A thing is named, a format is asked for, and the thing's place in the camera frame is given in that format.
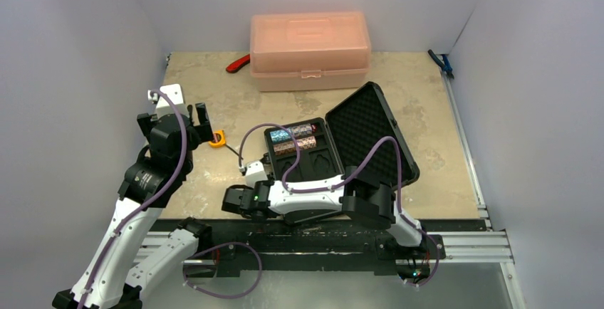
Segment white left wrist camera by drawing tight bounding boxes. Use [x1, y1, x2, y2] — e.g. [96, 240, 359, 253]
[147, 84, 189, 119]

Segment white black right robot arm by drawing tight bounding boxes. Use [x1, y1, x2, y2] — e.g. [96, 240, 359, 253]
[221, 167, 428, 257]

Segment blue handled pliers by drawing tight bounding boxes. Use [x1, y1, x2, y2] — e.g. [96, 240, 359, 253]
[427, 49, 454, 79]

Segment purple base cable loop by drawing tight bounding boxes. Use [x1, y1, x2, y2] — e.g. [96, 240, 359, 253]
[182, 242, 263, 299]

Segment blue poker chip stack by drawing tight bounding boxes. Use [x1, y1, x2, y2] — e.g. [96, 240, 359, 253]
[269, 129, 292, 143]

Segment black metal base frame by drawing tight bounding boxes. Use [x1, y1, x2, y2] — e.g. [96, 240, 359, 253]
[150, 218, 489, 280]

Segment yellow tape measure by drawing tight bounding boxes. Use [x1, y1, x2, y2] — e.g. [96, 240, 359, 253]
[208, 130, 241, 159]

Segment translucent pink plastic toolbox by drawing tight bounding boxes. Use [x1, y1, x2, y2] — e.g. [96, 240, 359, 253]
[250, 11, 372, 92]

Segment red handled utility knife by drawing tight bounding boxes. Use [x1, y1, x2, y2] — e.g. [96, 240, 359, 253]
[225, 54, 251, 74]

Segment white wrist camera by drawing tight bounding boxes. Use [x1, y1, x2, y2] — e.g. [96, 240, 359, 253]
[239, 160, 269, 187]
[147, 84, 189, 119]

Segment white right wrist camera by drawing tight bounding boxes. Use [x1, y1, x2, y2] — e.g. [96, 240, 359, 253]
[239, 160, 269, 187]

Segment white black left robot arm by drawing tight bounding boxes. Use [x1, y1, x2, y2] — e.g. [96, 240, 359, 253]
[52, 103, 213, 308]

